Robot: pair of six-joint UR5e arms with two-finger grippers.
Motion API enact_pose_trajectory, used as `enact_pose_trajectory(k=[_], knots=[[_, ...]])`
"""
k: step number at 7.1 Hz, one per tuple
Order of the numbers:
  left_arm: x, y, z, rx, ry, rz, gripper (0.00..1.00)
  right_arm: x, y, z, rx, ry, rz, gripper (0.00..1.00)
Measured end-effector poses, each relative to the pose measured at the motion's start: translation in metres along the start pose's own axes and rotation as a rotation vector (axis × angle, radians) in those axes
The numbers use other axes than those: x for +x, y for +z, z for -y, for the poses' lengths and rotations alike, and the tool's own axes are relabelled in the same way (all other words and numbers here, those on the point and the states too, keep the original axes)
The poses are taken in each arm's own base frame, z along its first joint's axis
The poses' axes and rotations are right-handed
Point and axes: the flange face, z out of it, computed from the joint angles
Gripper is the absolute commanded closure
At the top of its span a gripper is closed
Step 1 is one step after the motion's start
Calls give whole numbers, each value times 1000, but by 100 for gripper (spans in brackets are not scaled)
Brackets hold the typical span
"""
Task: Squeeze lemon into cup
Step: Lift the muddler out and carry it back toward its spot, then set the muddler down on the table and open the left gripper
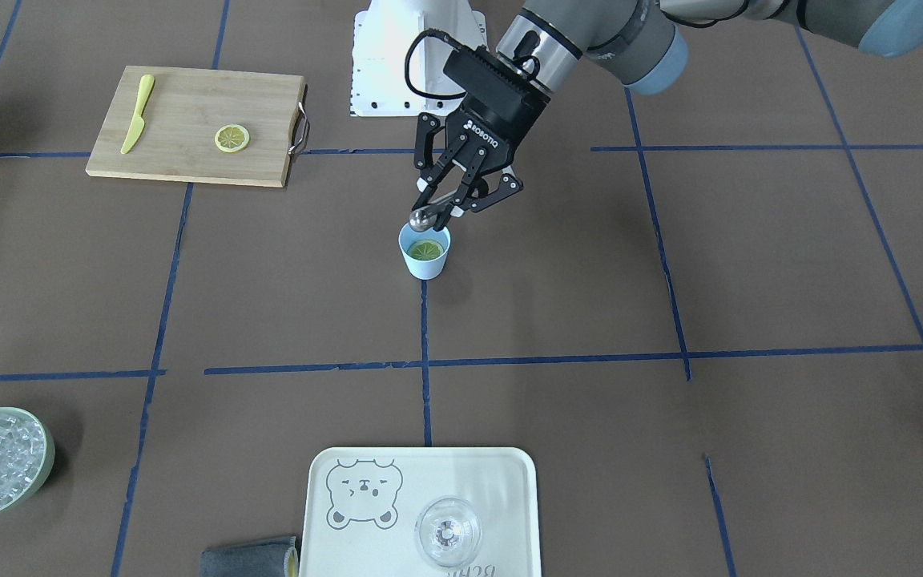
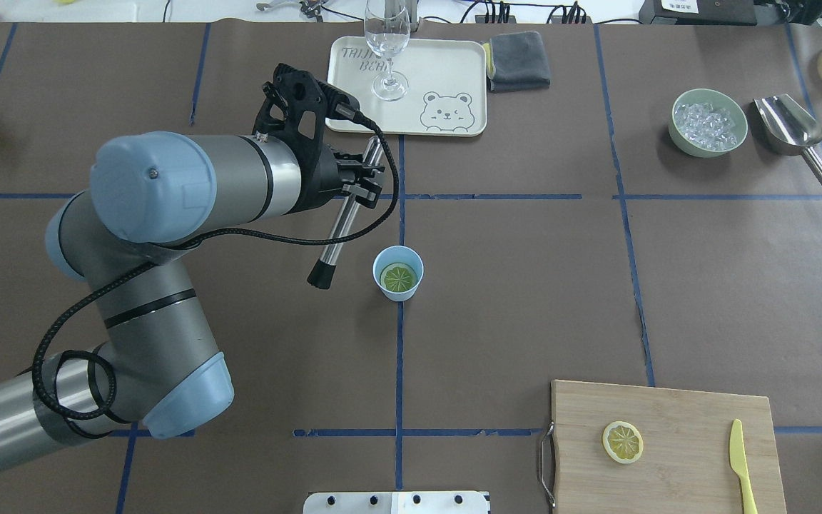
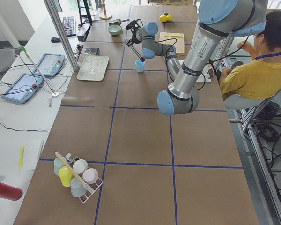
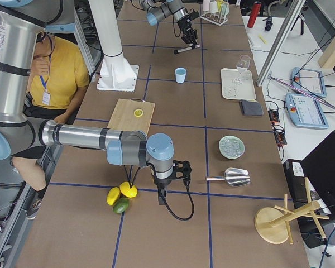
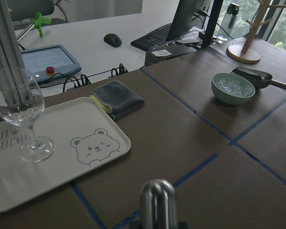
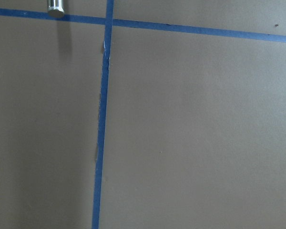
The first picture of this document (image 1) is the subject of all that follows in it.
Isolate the beige bear tray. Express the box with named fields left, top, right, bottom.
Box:
left=298, top=448, right=542, bottom=576

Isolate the grey folded cloth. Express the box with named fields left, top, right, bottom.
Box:
left=199, top=535, right=298, bottom=576

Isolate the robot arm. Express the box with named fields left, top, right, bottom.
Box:
left=408, top=1, right=923, bottom=232

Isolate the blue plastic cup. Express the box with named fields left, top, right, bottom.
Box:
left=397, top=224, right=452, bottom=280

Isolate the yellow lemon wedge peel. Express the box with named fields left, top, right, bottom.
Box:
left=120, top=74, right=156, bottom=155

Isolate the steel muddler black tip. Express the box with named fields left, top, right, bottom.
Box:
left=408, top=188, right=464, bottom=232

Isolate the lemon slice round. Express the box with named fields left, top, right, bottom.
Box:
left=213, top=123, right=252, bottom=154

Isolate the white camera pole mount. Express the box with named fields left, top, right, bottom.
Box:
left=349, top=1, right=487, bottom=117

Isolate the clear wine glass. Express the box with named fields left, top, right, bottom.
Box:
left=414, top=496, right=483, bottom=570

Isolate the cutting board metal handle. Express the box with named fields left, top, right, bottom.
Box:
left=287, top=101, right=311, bottom=157

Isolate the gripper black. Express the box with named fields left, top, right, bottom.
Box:
left=413, top=48, right=550, bottom=229

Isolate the wooden cutting board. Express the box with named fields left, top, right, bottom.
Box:
left=87, top=65, right=305, bottom=188

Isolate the lemon wedge piece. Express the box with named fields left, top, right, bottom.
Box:
left=405, top=240, right=445, bottom=262

